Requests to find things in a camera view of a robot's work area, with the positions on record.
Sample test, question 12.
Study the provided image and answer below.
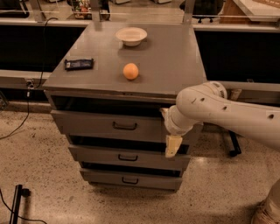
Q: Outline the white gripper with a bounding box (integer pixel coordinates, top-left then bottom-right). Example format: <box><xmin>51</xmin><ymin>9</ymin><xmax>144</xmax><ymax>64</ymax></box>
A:
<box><xmin>159</xmin><ymin>105</ymin><xmax>198</xmax><ymax>158</ymax></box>

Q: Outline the dark snack bar wrapper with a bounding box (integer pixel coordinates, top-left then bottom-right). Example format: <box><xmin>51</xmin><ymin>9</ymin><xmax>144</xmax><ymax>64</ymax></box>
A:
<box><xmin>64</xmin><ymin>59</ymin><xmax>94</xmax><ymax>71</ymax></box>

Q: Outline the robot base column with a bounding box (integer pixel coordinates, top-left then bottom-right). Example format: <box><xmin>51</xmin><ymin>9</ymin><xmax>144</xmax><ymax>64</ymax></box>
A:
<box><xmin>250</xmin><ymin>179</ymin><xmax>280</xmax><ymax>224</ymax></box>

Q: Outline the wooden table background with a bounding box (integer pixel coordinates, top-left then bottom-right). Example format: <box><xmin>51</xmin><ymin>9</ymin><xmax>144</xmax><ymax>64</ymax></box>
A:
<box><xmin>219</xmin><ymin>0</ymin><xmax>280</xmax><ymax>24</ymax></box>

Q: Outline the grey middle drawer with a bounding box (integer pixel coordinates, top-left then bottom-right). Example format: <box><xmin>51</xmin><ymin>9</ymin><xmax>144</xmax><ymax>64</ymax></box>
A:
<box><xmin>68</xmin><ymin>144</ymin><xmax>190</xmax><ymax>171</ymax></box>

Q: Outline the black office chair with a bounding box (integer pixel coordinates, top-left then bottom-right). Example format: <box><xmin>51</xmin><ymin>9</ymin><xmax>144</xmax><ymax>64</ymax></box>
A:
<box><xmin>192</xmin><ymin>0</ymin><xmax>224</xmax><ymax>24</ymax></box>

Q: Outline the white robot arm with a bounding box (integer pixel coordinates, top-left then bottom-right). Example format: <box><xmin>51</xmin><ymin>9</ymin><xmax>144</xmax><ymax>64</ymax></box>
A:
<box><xmin>161</xmin><ymin>81</ymin><xmax>280</xmax><ymax>158</ymax></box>

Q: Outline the white bowl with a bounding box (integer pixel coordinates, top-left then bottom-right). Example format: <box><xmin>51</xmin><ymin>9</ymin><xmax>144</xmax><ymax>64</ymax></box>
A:
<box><xmin>115</xmin><ymin>27</ymin><xmax>147</xmax><ymax>46</ymax></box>

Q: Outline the grey drawer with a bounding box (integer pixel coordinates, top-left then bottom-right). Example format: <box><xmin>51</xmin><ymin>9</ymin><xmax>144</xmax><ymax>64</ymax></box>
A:
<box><xmin>80</xmin><ymin>168</ymin><xmax>182</xmax><ymax>191</ymax></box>
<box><xmin>50</xmin><ymin>109</ymin><xmax>204</xmax><ymax>145</ymax></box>
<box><xmin>68</xmin><ymin>144</ymin><xmax>190</xmax><ymax>171</ymax></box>

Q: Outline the black cable on floor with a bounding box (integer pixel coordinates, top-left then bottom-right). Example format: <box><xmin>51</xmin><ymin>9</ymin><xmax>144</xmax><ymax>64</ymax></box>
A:
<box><xmin>0</xmin><ymin>17</ymin><xmax>60</xmax><ymax>141</ymax></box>

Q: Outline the orange fruit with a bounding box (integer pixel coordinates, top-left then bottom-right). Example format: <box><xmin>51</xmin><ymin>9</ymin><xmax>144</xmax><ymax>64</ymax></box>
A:
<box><xmin>122</xmin><ymin>63</ymin><xmax>139</xmax><ymax>81</ymax></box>

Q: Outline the grey top drawer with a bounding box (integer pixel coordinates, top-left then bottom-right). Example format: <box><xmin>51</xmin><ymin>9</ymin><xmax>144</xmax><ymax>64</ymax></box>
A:
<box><xmin>50</xmin><ymin>109</ymin><xmax>204</xmax><ymax>145</ymax></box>

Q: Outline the grey drawer cabinet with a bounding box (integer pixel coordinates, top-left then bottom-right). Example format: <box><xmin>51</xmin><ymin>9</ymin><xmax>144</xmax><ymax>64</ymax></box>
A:
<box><xmin>44</xmin><ymin>22</ymin><xmax>204</xmax><ymax>178</ymax></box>

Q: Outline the grey bottom drawer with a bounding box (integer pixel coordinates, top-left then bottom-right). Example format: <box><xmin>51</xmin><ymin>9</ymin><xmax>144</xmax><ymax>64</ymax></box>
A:
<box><xmin>80</xmin><ymin>168</ymin><xmax>182</xmax><ymax>191</ymax></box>

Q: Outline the black floor stand base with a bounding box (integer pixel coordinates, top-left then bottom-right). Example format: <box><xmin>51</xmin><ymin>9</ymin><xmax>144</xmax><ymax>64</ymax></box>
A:
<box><xmin>9</xmin><ymin>185</ymin><xmax>31</xmax><ymax>224</ymax></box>

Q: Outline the black stand leg with wheel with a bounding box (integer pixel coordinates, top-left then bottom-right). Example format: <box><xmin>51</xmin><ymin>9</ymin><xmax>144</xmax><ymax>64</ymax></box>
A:
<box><xmin>229</xmin><ymin>131</ymin><xmax>242</xmax><ymax>157</ymax></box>

